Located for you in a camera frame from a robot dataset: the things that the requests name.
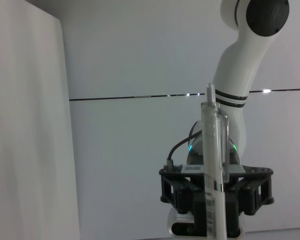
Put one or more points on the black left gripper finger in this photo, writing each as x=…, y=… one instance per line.
x=255, y=197

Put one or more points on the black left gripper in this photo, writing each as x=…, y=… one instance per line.
x=172, y=171

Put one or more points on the grey white ballpoint pen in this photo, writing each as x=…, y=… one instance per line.
x=210, y=150

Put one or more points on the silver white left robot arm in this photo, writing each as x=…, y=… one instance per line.
x=240, y=62

